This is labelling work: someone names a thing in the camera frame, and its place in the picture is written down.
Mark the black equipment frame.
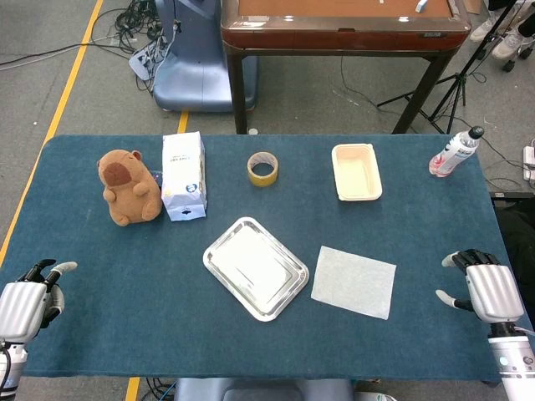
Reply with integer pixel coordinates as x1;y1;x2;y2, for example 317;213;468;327
487;190;535;331

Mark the silver metal tray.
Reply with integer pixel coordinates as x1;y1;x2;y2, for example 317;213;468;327
202;216;310;322

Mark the plastic bottle pink drink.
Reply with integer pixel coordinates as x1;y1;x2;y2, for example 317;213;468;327
428;125;486;179

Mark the black cable bundle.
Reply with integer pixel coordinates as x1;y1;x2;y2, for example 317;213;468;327
113;0;176;95

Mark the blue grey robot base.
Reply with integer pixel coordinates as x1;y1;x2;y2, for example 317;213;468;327
173;378;356;401

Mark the white sneaker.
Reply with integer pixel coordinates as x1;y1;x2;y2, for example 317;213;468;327
491;28;524;60
468;17;497;43

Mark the white paper sheet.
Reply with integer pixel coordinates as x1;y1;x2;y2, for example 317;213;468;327
310;245;397;322

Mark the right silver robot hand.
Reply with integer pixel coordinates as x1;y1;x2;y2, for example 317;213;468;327
435;249;526;325

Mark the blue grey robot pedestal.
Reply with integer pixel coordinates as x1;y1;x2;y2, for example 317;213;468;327
152;0;258;113

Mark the brown mahjong table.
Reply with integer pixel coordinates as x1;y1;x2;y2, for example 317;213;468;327
220;0;472;135

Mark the large white socket board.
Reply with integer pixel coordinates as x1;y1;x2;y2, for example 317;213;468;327
128;41;168;81

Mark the yellow tape roll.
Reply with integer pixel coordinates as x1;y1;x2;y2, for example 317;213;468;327
246;151;280;188

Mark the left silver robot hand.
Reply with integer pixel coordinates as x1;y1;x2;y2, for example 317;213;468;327
0;258;79;343

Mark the brown capybara plush toy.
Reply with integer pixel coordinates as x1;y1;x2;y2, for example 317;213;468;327
96;149;164;227

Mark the black tripod stand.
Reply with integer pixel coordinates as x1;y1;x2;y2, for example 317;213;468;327
376;0;519;135

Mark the white paper bag package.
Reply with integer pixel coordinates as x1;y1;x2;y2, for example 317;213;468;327
160;131;208;222

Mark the white power strip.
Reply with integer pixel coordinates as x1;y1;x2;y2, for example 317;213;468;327
522;145;535;181

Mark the blue felt table cover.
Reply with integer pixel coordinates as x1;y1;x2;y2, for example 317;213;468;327
0;133;535;383

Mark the beige plastic food container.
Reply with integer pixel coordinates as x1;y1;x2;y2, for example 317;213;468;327
331;143;384;202

